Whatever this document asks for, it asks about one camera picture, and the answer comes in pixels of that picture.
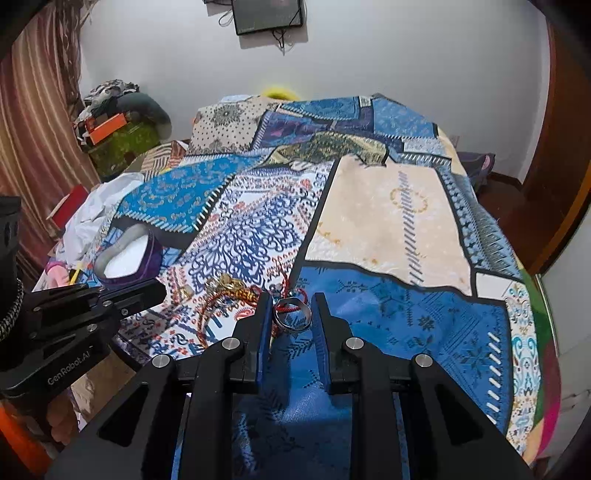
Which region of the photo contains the dark clothes pile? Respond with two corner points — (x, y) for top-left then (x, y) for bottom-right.
(74, 79), (172, 140)

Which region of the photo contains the green patterned storage box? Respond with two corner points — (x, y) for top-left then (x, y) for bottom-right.
(88, 122), (159, 182)

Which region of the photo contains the yellow object behind bed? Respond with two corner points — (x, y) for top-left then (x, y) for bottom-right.
(260, 85), (301, 102)

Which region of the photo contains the purple jewelry box white lining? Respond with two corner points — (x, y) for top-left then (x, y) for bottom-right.
(94, 224), (162, 287)

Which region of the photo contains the striped orange cloth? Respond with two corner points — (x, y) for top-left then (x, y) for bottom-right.
(137, 140), (188, 182)

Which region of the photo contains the brown wooden door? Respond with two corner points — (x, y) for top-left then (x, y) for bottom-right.
(500, 26), (590, 274)

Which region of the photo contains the silver metal ring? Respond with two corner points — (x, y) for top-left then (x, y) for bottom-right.
(273, 297), (314, 334)

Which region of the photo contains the blue patchwork bedspread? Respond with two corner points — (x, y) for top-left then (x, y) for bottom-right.
(87, 95), (560, 462)

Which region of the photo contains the small wall monitor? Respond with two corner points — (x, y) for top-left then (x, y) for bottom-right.
(231, 0), (304, 36)

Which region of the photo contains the orange box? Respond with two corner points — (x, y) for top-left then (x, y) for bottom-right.
(89, 113), (127, 145)

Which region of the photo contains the red and gold jewelry pile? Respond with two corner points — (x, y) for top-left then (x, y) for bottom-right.
(171, 257), (310, 349)

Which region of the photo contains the white crumpled cloth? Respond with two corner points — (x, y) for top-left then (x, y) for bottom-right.
(55, 172), (144, 266)

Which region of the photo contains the red book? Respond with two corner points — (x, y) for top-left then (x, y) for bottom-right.
(47, 185), (89, 230)

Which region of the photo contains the striped pink curtain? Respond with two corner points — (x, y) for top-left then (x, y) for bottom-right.
(1, 1), (99, 281)

